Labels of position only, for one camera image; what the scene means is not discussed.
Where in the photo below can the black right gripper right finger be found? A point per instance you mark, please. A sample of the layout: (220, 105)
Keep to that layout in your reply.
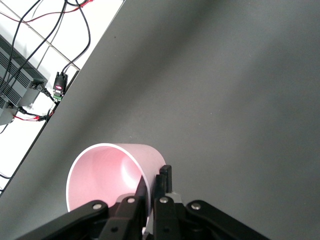
(170, 220)

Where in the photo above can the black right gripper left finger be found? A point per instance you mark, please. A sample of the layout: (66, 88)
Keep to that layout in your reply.
(125, 215)

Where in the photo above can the small grey ribbed box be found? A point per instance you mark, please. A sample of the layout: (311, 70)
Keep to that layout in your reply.
(5, 115)

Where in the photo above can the black serial adapter plug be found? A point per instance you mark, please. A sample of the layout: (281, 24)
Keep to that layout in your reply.
(60, 83)

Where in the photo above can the large grey ribbed box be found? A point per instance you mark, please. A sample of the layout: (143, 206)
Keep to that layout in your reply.
(15, 75)

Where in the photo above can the pink cup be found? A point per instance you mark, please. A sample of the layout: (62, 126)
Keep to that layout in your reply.
(100, 175)

